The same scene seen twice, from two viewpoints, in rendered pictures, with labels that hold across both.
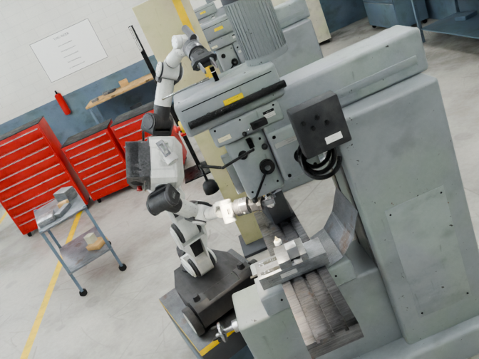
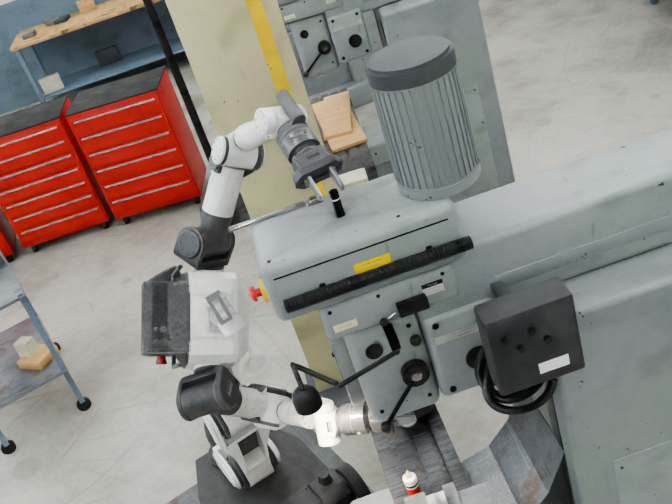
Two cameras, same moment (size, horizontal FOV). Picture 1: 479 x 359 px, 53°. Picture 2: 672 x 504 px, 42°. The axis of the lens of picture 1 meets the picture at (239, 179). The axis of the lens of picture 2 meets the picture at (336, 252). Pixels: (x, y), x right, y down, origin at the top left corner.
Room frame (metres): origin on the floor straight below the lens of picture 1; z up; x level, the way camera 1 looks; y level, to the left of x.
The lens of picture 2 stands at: (0.33, 0.01, 2.85)
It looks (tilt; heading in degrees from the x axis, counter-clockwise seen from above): 30 degrees down; 358
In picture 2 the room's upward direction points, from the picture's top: 19 degrees counter-clockwise
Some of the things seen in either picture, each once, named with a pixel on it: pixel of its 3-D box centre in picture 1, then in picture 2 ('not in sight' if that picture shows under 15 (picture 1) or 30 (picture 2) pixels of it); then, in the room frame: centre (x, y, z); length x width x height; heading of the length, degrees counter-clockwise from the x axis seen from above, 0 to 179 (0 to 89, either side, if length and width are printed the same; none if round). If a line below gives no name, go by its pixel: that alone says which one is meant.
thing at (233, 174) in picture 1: (233, 173); (347, 370); (2.14, 0.02, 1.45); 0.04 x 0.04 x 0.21; 89
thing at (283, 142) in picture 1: (289, 143); (455, 324); (2.13, -0.29, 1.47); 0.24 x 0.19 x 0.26; 179
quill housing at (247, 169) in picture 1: (252, 159); (386, 348); (2.14, -0.10, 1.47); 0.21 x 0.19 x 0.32; 179
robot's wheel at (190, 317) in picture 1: (192, 321); not in sight; (2.49, 0.64, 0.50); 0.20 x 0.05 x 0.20; 20
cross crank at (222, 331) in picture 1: (227, 329); not in sight; (2.15, 0.41, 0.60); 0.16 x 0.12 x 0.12; 89
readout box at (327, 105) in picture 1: (319, 125); (530, 338); (1.80, -0.39, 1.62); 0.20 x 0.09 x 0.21; 89
